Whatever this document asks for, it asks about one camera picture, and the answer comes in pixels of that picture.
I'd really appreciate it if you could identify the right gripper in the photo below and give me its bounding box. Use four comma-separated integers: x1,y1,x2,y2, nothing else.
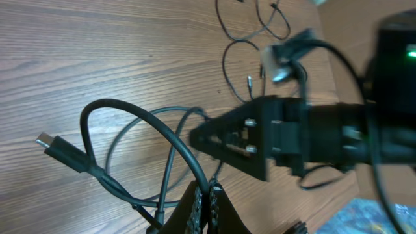
189,96,309,181

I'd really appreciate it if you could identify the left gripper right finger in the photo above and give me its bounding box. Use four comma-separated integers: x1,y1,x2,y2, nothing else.
207,178,251,234

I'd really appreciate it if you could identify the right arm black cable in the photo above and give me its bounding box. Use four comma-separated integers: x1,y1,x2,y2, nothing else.
272,38,407,234

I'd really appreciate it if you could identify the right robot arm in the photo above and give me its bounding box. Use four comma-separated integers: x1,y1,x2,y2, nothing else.
190,10,415,181

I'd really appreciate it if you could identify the black USB cable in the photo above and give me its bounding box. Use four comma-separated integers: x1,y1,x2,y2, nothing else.
34,98,225,232

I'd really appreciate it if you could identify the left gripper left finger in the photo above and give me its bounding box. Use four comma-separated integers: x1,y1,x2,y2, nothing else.
161,181,203,234

